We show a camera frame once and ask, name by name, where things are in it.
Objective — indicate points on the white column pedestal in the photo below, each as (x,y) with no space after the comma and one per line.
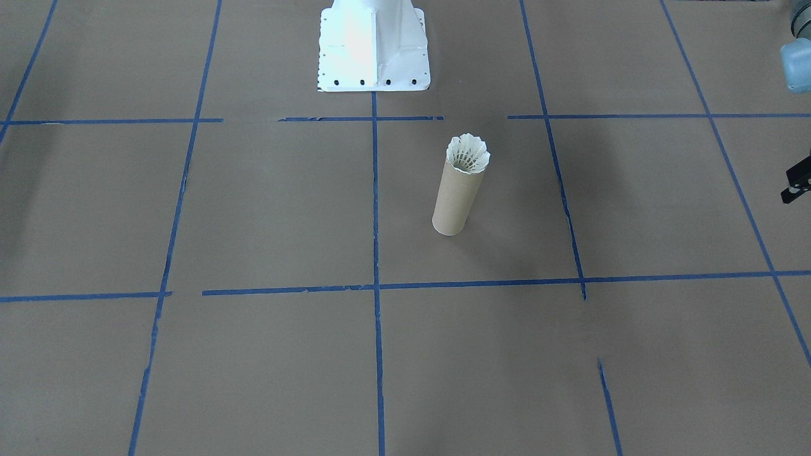
(374,44)

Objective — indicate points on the brown cardboard tube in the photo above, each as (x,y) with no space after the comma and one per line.
(456,202)

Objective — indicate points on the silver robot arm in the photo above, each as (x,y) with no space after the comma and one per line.
(798,63)

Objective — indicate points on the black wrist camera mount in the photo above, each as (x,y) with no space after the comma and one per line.
(799,182)

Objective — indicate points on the white feather shuttlecock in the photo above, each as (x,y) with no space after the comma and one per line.
(469,155)

